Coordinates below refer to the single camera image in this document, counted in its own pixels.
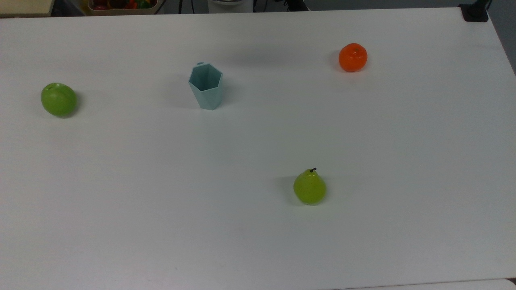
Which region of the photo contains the beige basket of toy fruit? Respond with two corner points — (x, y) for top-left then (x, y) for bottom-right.
(86, 0), (164, 16)

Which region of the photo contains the black table clamp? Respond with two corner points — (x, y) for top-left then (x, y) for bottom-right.
(459, 0), (491, 23)

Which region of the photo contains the green apple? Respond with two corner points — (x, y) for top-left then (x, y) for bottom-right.
(41, 83), (77, 118)

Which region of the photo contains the orange fruit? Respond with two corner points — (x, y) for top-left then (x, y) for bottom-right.
(338, 43), (368, 73)

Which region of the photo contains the light blue faceted mug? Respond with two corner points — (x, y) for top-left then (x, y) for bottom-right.
(188, 62), (224, 111)

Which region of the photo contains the light wooden board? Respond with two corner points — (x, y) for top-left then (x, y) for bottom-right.
(0, 0), (55, 18)

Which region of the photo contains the green pear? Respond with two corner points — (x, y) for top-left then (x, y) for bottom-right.
(293, 168), (327, 205)

